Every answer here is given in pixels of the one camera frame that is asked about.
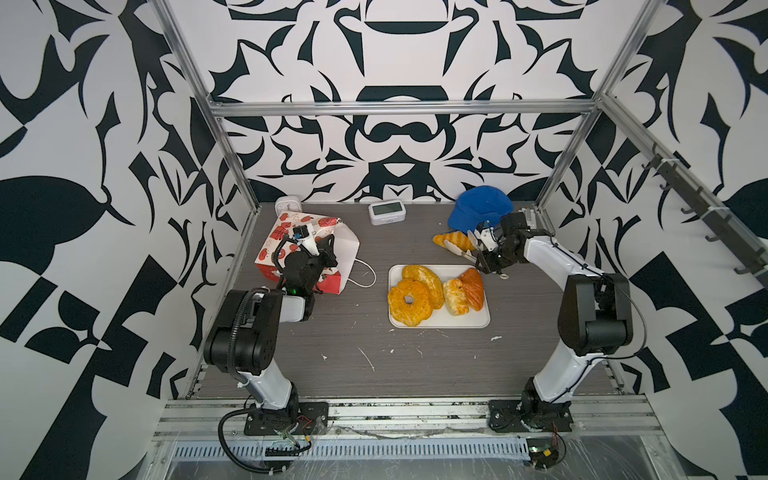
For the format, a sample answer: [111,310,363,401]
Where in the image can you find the orange fake croissant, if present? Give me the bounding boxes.
[459,268,485,311]

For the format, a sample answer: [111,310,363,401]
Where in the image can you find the striped yellow fake croissant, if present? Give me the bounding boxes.
[433,231,476,252]

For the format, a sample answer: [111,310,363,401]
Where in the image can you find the red white paper bag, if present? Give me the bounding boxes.
[254,210,360,295]

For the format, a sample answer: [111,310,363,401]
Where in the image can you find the sesame oval fake bread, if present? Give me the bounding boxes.
[402,265,445,310]

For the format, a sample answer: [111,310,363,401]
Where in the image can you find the yellow fake bread roll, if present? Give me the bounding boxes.
[388,279,433,327]

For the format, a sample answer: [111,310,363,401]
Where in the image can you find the metal white-tipped tongs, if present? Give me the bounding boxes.
[433,227,511,279]

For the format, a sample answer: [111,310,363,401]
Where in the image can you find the pale split fake bun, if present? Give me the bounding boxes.
[443,278,470,316]

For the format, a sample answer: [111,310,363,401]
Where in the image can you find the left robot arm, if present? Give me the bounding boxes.
[203,233,338,429]

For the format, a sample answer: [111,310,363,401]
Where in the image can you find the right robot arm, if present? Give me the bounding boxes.
[473,212,634,431]

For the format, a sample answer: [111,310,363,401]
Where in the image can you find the blue baseball cap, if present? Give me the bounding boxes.
[448,185,514,233]

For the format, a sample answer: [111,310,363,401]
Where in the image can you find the small white round clock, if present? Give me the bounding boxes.
[274,195,303,216]

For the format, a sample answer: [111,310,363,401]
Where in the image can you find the white plastic tray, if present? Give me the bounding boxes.
[388,264,491,329]

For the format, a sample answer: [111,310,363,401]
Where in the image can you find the white digital clock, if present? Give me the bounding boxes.
[368,200,407,226]

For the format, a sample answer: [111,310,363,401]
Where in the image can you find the green circuit board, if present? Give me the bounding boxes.
[528,443,567,471]

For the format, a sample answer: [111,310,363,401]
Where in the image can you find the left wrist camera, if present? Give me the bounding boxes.
[291,223,319,256]

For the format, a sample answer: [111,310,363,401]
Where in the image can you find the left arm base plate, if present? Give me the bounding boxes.
[244,402,329,436]

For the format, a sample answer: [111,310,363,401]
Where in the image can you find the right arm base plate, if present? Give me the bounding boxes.
[488,400,573,433]

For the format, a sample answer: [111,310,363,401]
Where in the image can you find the white slotted cable duct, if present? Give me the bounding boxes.
[173,437,529,462]

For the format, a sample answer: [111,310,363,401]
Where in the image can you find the wall hook rail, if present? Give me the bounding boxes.
[643,142,767,289]

